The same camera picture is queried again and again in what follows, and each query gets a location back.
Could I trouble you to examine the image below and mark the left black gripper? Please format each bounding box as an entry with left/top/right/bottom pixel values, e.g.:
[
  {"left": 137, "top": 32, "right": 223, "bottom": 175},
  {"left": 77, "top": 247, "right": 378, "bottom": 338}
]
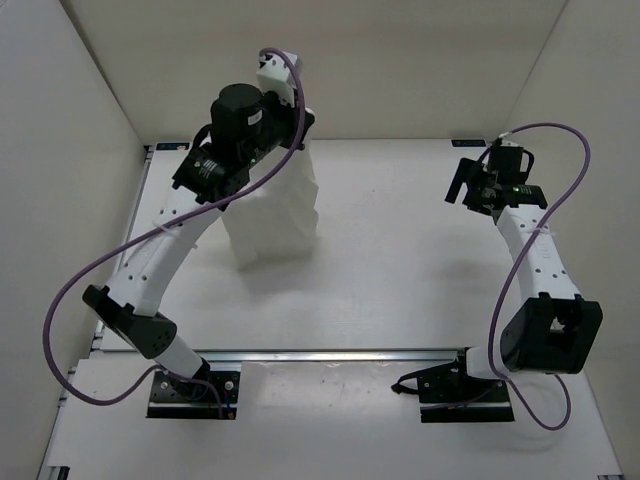
[{"left": 255, "top": 78, "right": 322, "bottom": 156}]

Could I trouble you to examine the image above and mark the white pleated skirt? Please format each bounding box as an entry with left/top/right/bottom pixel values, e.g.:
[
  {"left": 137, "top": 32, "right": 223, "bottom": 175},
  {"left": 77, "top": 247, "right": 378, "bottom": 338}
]
[{"left": 221, "top": 133, "right": 319, "bottom": 271}]

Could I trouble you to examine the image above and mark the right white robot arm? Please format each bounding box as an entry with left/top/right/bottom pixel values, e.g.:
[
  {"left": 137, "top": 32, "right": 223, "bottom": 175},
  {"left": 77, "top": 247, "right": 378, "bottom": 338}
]
[{"left": 392, "top": 140, "right": 603, "bottom": 403}]

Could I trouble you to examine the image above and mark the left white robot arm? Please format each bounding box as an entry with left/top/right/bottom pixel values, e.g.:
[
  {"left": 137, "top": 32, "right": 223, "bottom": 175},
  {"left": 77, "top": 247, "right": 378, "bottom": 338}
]
[{"left": 83, "top": 83, "right": 314, "bottom": 398}]

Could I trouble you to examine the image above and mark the right blue corner label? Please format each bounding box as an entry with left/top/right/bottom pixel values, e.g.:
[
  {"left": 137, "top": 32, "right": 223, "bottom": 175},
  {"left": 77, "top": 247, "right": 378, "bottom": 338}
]
[{"left": 451, "top": 139, "right": 486, "bottom": 148}]

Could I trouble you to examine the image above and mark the blue corner label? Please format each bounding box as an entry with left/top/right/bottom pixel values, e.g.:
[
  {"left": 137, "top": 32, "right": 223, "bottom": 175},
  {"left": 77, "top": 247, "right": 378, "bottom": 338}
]
[
  {"left": 154, "top": 142, "right": 191, "bottom": 151},
  {"left": 451, "top": 139, "right": 486, "bottom": 148}
]

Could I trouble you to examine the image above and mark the left blue corner label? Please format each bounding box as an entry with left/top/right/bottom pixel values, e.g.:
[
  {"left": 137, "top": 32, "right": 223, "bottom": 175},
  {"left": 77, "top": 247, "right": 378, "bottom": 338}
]
[{"left": 154, "top": 142, "right": 191, "bottom": 151}]

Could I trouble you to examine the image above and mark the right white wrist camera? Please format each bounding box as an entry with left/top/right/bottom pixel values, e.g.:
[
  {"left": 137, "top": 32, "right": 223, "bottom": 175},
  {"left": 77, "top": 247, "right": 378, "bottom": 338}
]
[{"left": 492, "top": 131, "right": 518, "bottom": 148}]

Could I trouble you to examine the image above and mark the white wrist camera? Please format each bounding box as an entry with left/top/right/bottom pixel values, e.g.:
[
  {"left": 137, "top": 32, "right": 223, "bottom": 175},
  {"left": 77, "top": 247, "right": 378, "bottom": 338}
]
[
  {"left": 492, "top": 131, "right": 518, "bottom": 148},
  {"left": 256, "top": 52, "right": 297, "bottom": 107}
]

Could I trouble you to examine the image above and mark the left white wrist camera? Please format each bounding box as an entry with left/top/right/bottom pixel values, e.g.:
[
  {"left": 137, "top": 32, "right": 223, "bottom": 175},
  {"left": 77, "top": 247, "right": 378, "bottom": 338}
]
[{"left": 256, "top": 52, "right": 297, "bottom": 107}]

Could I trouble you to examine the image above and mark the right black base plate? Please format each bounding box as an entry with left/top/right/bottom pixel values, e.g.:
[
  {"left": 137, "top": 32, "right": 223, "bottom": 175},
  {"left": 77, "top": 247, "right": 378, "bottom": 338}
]
[{"left": 417, "top": 369, "right": 515, "bottom": 424}]

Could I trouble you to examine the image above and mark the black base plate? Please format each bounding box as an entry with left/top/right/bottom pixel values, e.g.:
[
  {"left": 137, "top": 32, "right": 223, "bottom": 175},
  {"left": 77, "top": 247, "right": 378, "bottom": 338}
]
[
  {"left": 417, "top": 369, "right": 515, "bottom": 424},
  {"left": 146, "top": 364, "right": 241, "bottom": 421}
]

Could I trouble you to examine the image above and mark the aluminium rail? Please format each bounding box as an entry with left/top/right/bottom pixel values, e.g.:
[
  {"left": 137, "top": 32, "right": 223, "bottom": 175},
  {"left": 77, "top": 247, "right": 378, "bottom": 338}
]
[{"left": 89, "top": 347, "right": 481, "bottom": 367}]

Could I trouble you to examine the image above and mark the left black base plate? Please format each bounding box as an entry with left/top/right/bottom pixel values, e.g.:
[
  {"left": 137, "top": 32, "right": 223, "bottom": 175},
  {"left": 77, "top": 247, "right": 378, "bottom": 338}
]
[{"left": 146, "top": 364, "right": 241, "bottom": 421}]

